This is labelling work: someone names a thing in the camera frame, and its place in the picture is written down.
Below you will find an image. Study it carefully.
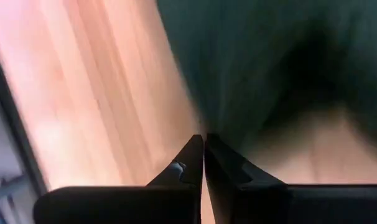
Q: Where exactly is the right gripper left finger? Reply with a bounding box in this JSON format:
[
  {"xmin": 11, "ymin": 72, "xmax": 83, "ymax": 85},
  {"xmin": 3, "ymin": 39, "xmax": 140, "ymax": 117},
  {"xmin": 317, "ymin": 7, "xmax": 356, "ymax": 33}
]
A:
[{"xmin": 146, "ymin": 134, "xmax": 205, "ymax": 224}]

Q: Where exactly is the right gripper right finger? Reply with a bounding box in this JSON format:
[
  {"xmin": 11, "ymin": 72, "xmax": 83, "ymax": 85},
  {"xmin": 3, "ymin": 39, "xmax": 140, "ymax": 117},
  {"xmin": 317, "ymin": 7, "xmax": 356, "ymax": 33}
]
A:
[{"xmin": 204, "ymin": 133, "xmax": 294, "ymax": 224}]

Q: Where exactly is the dark green button shirt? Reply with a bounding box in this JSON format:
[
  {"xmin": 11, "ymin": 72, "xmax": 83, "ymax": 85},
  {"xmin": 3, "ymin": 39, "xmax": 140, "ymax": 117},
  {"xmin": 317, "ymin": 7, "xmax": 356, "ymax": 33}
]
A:
[{"xmin": 156, "ymin": 0, "xmax": 377, "ymax": 147}]

